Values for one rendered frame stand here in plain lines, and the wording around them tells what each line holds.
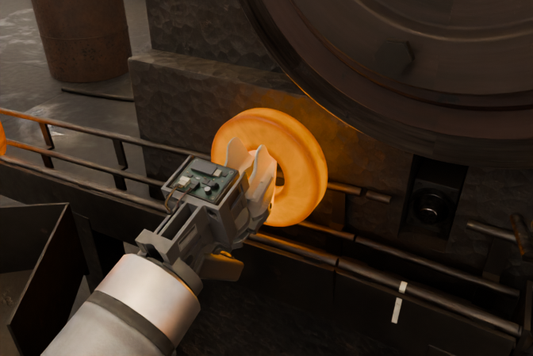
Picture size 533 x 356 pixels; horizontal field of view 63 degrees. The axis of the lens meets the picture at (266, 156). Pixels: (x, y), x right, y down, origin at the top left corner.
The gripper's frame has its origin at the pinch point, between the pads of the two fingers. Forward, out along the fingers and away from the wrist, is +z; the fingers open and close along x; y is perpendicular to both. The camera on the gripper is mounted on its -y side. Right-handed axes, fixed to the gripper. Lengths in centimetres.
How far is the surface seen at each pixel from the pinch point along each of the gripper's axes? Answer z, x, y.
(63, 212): -15.9, 23.4, -4.4
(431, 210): 5.1, -19.9, -7.2
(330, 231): -0.7, -8.6, -10.7
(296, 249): -6.4, -6.5, -8.1
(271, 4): -0.1, -3.8, 20.7
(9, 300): -27.1, 28.4, -13.4
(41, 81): 102, 252, -114
